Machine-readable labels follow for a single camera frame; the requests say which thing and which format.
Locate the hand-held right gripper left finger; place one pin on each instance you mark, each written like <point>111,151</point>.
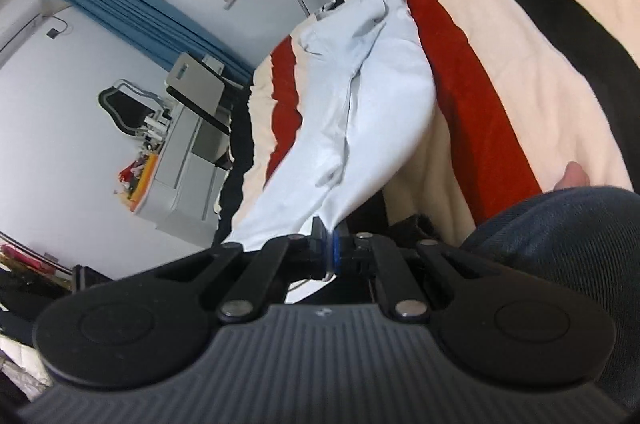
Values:
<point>280,264</point>

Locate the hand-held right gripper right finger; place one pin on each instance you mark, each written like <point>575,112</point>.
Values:
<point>385,264</point>

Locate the white t-shirt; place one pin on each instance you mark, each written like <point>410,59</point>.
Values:
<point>380,104</point>

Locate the white dresser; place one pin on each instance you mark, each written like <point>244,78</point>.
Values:
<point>185,184</point>

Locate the orange box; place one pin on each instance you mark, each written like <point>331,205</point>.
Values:
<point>142,184</point>

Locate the group of cosmetic bottles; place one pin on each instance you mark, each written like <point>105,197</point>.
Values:
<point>155,124</point>

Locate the white black chair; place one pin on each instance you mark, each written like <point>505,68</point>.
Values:
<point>200,94</point>

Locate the wavy framed mirror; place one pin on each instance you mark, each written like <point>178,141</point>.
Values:
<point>125,109</point>

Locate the red black cream striped blanket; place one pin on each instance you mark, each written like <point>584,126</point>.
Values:
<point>500,54</point>

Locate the dark cloth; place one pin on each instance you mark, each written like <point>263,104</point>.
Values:
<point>25,304</point>

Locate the blue curtain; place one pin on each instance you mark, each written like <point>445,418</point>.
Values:
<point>130,9</point>

